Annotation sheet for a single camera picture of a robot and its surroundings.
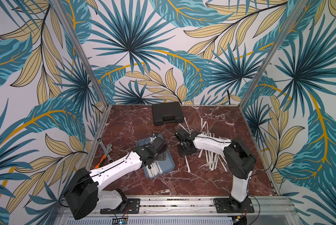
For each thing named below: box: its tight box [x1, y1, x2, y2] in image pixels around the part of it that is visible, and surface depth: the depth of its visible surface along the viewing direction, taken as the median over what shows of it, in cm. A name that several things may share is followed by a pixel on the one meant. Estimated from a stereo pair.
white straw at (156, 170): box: [150, 160, 163, 178], surface depth 87 cm
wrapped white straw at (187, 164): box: [184, 155, 191, 173], surface depth 89 cm
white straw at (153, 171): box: [148, 165, 158, 178], surface depth 86 cm
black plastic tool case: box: [151, 101, 184, 127], surface depth 108 cm
